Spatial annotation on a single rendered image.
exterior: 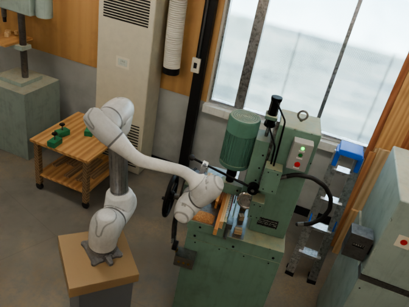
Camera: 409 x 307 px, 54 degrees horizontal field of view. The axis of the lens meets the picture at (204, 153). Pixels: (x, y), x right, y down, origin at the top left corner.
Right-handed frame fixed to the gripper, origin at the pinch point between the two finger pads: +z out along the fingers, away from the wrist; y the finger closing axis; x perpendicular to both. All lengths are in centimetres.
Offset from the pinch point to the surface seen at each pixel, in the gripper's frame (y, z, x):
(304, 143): 43, -2, -40
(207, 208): -21.4, -0.3, -12.6
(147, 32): 12, 133, 87
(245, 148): 21.7, 6.8, -16.6
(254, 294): -62, -8, -63
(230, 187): -8.8, 10.6, -19.8
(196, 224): -23.6, -14.3, -10.0
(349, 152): 19, 67, -86
